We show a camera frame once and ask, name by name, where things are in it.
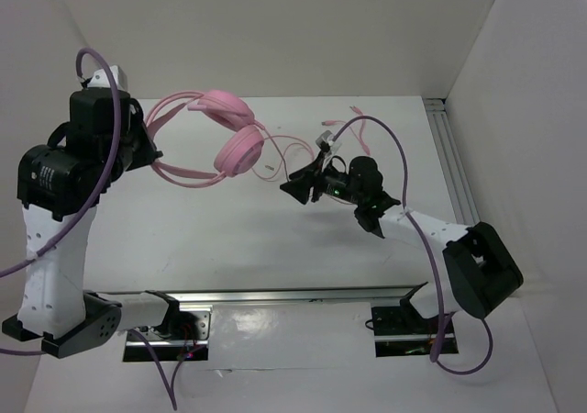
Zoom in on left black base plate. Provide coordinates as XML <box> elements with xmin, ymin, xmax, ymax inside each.
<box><xmin>123</xmin><ymin>305</ymin><xmax>212</xmax><ymax>363</ymax></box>

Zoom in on aluminium front rail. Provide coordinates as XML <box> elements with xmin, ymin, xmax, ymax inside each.
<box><xmin>169</xmin><ymin>285</ymin><xmax>421</xmax><ymax>305</ymax></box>

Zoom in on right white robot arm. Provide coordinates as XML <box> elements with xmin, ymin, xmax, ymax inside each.
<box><xmin>280</xmin><ymin>156</ymin><xmax>524</xmax><ymax>332</ymax></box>

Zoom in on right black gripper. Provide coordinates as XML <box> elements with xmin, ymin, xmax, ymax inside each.
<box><xmin>280</xmin><ymin>151</ymin><xmax>363</xmax><ymax>206</ymax></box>

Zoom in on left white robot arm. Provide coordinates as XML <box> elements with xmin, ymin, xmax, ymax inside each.
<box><xmin>2</xmin><ymin>88</ymin><xmax>181</xmax><ymax>359</ymax></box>

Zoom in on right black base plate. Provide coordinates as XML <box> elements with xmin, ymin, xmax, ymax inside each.
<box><xmin>365</xmin><ymin>306</ymin><xmax>438</xmax><ymax>358</ymax></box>

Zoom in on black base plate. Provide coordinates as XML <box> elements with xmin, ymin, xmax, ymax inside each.
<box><xmin>123</xmin><ymin>305</ymin><xmax>212</xmax><ymax>363</ymax></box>
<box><xmin>365</xmin><ymin>306</ymin><xmax>438</xmax><ymax>358</ymax></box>

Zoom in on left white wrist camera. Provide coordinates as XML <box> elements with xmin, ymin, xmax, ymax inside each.
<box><xmin>82</xmin><ymin>65</ymin><xmax>128</xmax><ymax>92</ymax></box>

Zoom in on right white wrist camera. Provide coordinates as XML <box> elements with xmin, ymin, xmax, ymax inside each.
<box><xmin>316</xmin><ymin>130</ymin><xmax>341</xmax><ymax>162</ymax></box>

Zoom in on pink headphones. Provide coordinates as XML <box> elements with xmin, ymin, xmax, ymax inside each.
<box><xmin>145</xmin><ymin>89</ymin><xmax>265</xmax><ymax>189</ymax></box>

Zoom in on aluminium side rail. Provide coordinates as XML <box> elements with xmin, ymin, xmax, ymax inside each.
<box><xmin>422</xmin><ymin>98</ymin><xmax>480</xmax><ymax>226</ymax></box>

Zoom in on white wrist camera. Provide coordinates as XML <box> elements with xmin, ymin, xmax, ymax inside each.
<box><xmin>316</xmin><ymin>130</ymin><xmax>341</xmax><ymax>162</ymax></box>
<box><xmin>82</xmin><ymin>65</ymin><xmax>128</xmax><ymax>92</ymax></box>

